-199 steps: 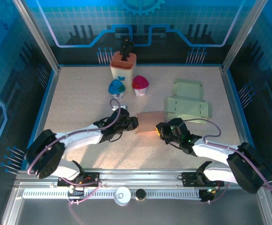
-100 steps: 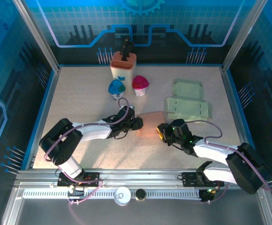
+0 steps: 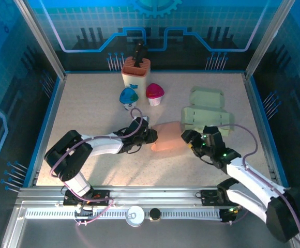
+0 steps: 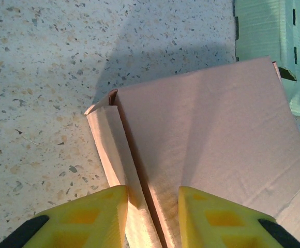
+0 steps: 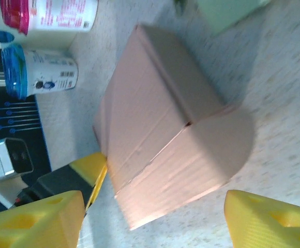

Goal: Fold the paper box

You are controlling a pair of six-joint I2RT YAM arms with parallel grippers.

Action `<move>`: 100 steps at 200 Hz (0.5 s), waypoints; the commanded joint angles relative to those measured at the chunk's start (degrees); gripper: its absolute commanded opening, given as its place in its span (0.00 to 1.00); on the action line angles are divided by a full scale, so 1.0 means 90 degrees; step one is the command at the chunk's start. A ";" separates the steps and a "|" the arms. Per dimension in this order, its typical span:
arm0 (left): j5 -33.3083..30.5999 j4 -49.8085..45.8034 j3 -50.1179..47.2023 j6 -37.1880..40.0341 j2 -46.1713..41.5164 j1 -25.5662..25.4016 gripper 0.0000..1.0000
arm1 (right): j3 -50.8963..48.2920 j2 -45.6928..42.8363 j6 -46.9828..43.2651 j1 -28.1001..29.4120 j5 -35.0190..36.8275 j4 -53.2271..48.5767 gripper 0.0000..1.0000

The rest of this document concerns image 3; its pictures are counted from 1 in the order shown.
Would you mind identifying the green paper box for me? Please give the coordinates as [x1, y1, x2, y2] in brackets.
[180, 86, 235, 137]

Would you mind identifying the white cup blue lid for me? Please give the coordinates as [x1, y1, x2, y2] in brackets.
[119, 87, 140, 111]

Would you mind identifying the white slotted cable duct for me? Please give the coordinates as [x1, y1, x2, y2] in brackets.
[25, 208, 223, 221]

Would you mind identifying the right aluminium frame post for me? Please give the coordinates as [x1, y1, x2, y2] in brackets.
[244, 0, 293, 80]

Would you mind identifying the aluminium frame post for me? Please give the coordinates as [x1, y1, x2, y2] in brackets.
[14, 0, 68, 80]
[244, 0, 293, 80]

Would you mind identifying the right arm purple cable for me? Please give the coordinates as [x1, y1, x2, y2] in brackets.
[216, 123, 300, 248]

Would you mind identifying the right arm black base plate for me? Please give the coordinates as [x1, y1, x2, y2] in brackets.
[200, 189, 244, 207]

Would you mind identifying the black knife handle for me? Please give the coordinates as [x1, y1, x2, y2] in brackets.
[132, 40, 148, 69]

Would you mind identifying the black round knob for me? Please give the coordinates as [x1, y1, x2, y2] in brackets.
[149, 207, 161, 222]

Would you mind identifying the pink paper box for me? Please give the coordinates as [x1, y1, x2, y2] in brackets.
[149, 120, 189, 152]

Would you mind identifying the left aluminium frame post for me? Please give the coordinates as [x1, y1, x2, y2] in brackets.
[14, 0, 68, 80]

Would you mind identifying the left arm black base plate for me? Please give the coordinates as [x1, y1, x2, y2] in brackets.
[63, 190, 111, 207]

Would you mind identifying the cream knife block orange top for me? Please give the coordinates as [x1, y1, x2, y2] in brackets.
[121, 57, 152, 95]

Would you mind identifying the white cup pink lid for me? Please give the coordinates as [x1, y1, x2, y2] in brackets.
[145, 83, 164, 106]

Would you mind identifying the aluminium front rail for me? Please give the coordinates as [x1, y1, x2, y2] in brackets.
[15, 185, 293, 207]

